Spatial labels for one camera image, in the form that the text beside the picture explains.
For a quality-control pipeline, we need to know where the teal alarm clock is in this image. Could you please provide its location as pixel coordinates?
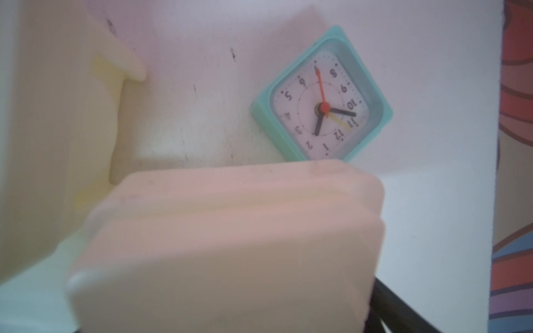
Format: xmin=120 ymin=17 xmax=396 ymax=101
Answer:
xmin=251 ymin=26 xmax=393 ymax=162

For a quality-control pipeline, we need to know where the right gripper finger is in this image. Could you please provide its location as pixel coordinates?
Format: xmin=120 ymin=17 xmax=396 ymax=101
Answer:
xmin=364 ymin=278 xmax=439 ymax=333

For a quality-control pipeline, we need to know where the white wrap dispenser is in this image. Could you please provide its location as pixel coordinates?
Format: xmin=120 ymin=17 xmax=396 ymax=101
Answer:
xmin=65 ymin=160 xmax=384 ymax=332
xmin=1 ymin=1 xmax=147 ymax=281

